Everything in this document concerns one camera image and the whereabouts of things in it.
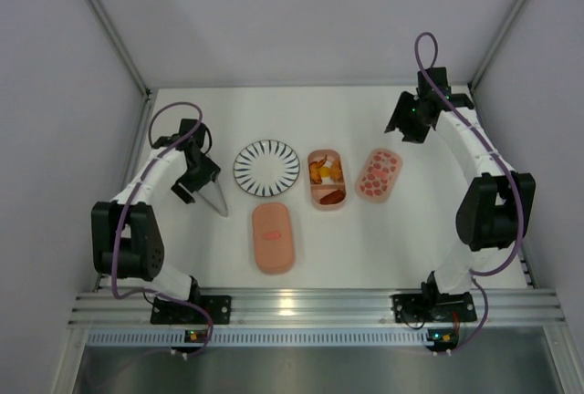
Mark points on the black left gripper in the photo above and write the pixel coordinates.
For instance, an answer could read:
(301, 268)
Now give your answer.
(197, 182)

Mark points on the orange fried shrimp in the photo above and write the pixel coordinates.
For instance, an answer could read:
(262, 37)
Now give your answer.
(314, 170)

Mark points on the blue striped white plate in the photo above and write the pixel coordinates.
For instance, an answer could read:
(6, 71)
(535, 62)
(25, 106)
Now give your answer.
(266, 168)

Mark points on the brown meat slice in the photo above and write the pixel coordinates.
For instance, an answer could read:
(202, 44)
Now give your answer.
(333, 198)

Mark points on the left aluminium frame post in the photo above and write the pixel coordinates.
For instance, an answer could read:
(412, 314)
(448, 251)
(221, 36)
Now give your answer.
(102, 15)

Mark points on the aluminium mounting rail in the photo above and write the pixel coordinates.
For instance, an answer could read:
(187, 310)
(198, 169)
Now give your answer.
(294, 308)

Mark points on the fried egg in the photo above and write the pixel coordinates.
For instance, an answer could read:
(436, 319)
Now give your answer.
(324, 173)

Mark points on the pink divided lunch box tray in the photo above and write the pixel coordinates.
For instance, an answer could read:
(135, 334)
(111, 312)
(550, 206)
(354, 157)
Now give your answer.
(327, 181)

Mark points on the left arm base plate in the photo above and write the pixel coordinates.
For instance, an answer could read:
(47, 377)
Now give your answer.
(217, 307)

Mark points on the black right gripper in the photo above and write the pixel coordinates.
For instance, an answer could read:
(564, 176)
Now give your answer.
(406, 125)

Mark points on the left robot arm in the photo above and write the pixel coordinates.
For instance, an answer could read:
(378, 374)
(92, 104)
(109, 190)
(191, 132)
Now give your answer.
(126, 238)

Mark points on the light pink lid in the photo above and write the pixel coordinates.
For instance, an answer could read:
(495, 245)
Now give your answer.
(378, 175)

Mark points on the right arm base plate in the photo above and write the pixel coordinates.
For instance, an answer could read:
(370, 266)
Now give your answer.
(417, 308)

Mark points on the pink lunch box lid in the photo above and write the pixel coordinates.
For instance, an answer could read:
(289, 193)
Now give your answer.
(273, 241)

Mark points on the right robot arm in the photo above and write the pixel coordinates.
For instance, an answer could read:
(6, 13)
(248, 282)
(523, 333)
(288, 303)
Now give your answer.
(495, 210)

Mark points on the metal serving tongs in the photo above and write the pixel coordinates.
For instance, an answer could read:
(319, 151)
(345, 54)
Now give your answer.
(212, 194)

